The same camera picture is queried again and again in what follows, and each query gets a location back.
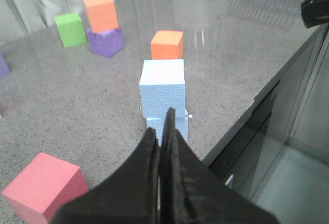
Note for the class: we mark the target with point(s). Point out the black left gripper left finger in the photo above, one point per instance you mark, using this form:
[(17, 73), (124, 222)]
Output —
[(129, 195)]

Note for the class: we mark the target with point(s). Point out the large red foam cube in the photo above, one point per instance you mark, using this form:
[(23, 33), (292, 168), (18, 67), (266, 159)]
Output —
[(43, 186)]

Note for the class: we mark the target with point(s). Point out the purple foam cube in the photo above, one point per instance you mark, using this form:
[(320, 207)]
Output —
[(106, 43), (4, 69)]

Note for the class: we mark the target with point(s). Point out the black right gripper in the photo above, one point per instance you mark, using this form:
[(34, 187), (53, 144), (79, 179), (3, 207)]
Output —
[(314, 12)]

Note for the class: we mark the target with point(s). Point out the left purple foam cube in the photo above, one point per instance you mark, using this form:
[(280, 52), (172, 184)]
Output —
[(4, 69)]

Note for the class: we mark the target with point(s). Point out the light blue foam cube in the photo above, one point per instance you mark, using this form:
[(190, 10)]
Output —
[(181, 123), (162, 85)]

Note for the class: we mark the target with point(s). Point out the right purple foam cube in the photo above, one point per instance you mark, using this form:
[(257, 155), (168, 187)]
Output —
[(106, 43)]

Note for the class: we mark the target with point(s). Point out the damaged orange foam cube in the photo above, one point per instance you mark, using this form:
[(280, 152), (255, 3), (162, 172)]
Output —
[(167, 45)]

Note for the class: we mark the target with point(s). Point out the stacked orange foam cube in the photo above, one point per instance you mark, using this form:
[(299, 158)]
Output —
[(102, 15)]

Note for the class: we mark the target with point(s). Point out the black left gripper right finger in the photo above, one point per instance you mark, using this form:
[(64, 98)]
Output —
[(191, 193)]

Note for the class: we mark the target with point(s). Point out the green foam cube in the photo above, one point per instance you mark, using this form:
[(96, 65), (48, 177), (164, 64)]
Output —
[(71, 29)]

